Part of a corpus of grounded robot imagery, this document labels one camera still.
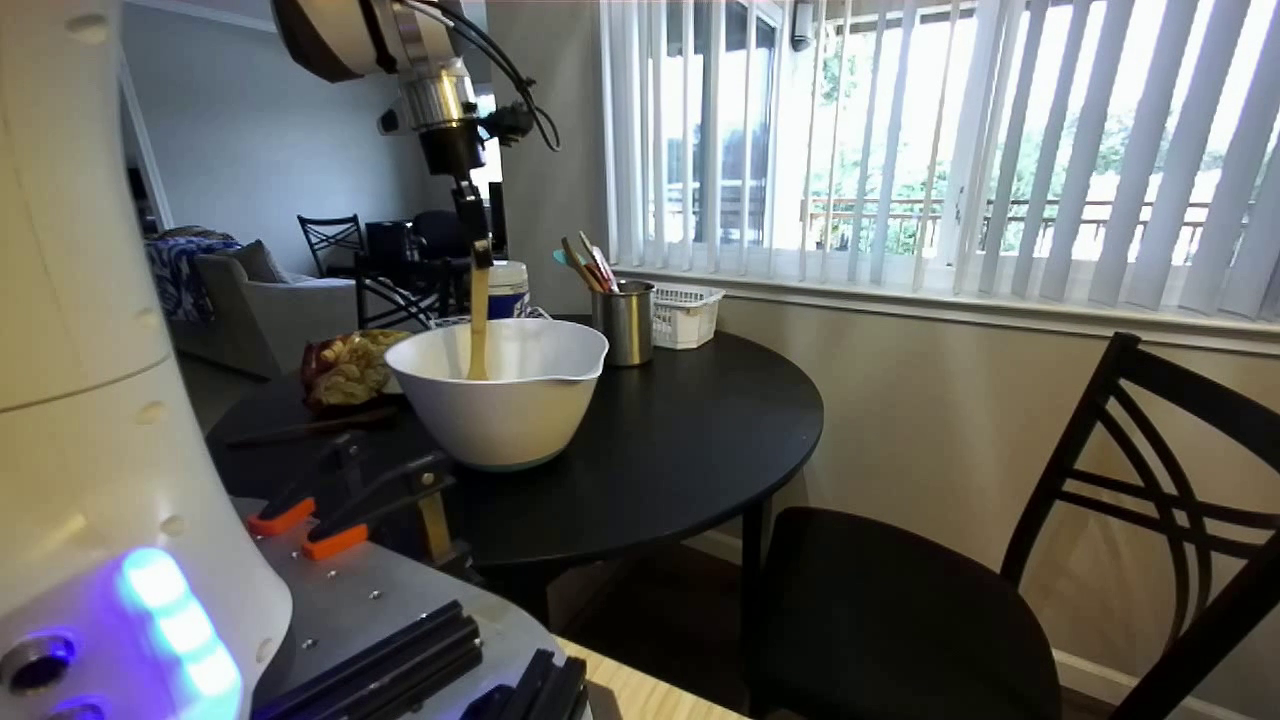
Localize white blue canister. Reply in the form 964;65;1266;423
487;262;530;321

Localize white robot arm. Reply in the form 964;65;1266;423
0;0;292;720

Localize steel utensil cup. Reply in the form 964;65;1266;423
593;281;653;370

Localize white vertical blinds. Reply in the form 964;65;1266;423
600;0;1280;321

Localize metal mounting plate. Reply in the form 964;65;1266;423
247;522;622;720

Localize wooden spoon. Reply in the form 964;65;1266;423
467;240;491;381

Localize white mixing bowl teal rim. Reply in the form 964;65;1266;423
385;316;610;472

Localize utensils in steel cup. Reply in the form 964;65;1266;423
559;236;622;296

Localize white plastic basket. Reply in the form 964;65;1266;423
653;283;726;352

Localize black dining chair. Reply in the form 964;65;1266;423
743;334;1280;720

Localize orange clamp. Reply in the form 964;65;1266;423
247;498;369;560

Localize round black table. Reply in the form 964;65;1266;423
208;334;823;616

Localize black background chair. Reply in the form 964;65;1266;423
300;218;365;275

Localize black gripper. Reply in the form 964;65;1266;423
421;120;491;256

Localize grey sofa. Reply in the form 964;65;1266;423
174;240;357;381

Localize crunchy curls snack bag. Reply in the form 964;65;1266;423
300;327;406;409

